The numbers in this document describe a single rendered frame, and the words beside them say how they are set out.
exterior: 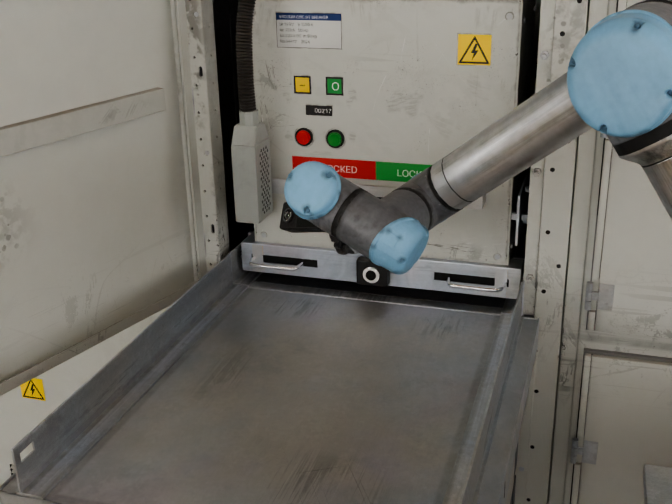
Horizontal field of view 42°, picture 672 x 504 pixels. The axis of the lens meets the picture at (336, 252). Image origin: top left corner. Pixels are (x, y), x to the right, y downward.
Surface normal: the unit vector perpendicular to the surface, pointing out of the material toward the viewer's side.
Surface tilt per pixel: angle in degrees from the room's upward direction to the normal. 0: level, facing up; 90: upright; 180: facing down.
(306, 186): 60
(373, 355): 0
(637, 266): 90
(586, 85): 85
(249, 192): 90
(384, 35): 90
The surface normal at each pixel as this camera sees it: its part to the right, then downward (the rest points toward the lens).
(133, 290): 0.84, 0.18
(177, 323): 0.96, 0.09
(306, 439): -0.02, -0.93
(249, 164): -0.30, 0.36
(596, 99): -0.57, 0.23
